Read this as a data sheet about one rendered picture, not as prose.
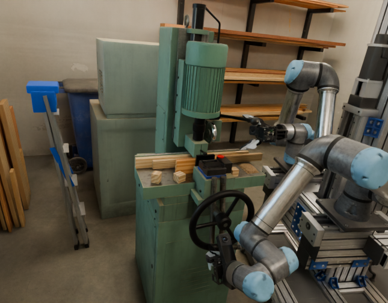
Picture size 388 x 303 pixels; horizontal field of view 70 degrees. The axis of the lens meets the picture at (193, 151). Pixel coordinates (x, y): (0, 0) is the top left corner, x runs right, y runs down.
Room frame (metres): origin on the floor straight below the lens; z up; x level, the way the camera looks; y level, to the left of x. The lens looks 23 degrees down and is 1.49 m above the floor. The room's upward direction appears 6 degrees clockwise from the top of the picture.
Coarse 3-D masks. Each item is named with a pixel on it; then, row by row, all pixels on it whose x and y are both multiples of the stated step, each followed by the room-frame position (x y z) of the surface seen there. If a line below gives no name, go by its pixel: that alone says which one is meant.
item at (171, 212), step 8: (152, 200) 1.12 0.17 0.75; (160, 200) 1.05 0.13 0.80; (240, 200) 1.16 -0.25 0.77; (160, 208) 1.01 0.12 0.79; (168, 208) 1.02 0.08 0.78; (176, 208) 1.03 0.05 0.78; (184, 208) 1.05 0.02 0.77; (192, 208) 1.06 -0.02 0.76; (240, 208) 1.16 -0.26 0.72; (160, 216) 1.01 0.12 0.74; (168, 216) 1.02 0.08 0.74; (176, 216) 1.04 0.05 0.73; (184, 216) 1.05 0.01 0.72
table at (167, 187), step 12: (144, 168) 1.15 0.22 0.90; (168, 168) 1.17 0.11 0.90; (240, 168) 1.25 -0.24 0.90; (144, 180) 1.04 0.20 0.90; (168, 180) 1.06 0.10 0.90; (192, 180) 1.08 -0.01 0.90; (240, 180) 1.15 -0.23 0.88; (252, 180) 1.18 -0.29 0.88; (264, 180) 1.21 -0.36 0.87; (144, 192) 0.98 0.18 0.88; (156, 192) 1.00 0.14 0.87; (168, 192) 1.02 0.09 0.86; (180, 192) 1.04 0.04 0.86; (192, 192) 1.03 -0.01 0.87
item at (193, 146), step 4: (188, 136) 1.27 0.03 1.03; (188, 140) 1.25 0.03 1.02; (192, 140) 1.23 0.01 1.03; (204, 140) 1.24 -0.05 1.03; (184, 144) 1.30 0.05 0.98; (188, 144) 1.25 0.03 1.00; (192, 144) 1.20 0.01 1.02; (196, 144) 1.18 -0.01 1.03; (200, 144) 1.19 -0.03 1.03; (204, 144) 1.20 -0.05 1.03; (188, 148) 1.25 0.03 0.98; (192, 148) 1.20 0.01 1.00; (196, 148) 1.18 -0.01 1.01; (200, 148) 1.19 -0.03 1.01; (204, 148) 1.20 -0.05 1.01; (192, 152) 1.19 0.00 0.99; (196, 152) 1.19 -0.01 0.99; (200, 152) 1.19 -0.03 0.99; (192, 156) 1.19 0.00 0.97
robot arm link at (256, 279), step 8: (256, 264) 0.63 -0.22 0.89; (240, 272) 0.61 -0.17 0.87; (248, 272) 0.60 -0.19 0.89; (256, 272) 0.59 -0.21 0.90; (264, 272) 0.59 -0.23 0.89; (232, 280) 0.62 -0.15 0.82; (240, 280) 0.59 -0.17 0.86; (248, 280) 0.57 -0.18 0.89; (256, 280) 0.56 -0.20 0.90; (264, 280) 0.56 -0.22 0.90; (272, 280) 0.57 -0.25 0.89; (240, 288) 0.58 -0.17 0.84; (248, 288) 0.55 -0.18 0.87; (256, 288) 0.54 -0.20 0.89; (264, 288) 0.55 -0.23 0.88; (272, 288) 0.56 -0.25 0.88; (248, 296) 0.56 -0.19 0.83; (256, 296) 0.53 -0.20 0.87; (264, 296) 0.54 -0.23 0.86
